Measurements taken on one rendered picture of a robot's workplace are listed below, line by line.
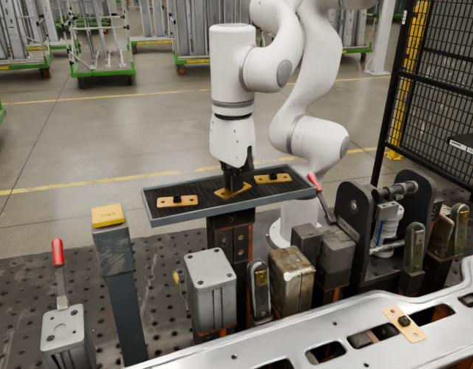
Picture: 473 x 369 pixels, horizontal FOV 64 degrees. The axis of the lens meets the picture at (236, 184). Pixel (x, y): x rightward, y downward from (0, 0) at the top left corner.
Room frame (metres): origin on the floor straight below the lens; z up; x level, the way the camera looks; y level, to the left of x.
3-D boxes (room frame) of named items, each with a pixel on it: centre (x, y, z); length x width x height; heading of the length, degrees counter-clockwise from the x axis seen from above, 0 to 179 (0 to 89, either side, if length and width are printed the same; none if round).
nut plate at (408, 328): (0.50, -0.32, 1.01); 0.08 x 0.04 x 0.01; 20
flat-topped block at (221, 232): (0.73, 0.02, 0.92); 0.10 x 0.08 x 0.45; 111
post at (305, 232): (0.67, -0.15, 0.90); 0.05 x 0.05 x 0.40; 21
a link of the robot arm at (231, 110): (0.73, 0.01, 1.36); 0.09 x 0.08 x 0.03; 42
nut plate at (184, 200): (0.68, 0.12, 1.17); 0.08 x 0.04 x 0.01; 98
